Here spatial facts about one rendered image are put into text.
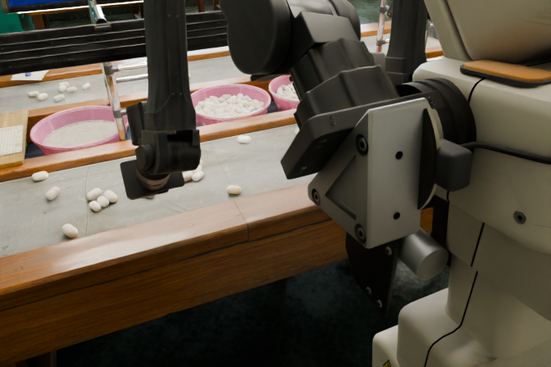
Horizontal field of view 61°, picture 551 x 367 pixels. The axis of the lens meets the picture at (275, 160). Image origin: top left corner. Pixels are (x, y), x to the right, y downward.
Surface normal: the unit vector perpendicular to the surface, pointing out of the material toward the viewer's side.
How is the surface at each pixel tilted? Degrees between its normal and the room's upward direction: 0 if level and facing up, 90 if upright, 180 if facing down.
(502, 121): 90
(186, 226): 0
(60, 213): 0
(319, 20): 40
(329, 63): 47
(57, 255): 0
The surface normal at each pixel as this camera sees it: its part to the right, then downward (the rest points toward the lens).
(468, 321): -0.91, 0.22
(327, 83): -0.39, -0.17
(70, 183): -0.01, -0.86
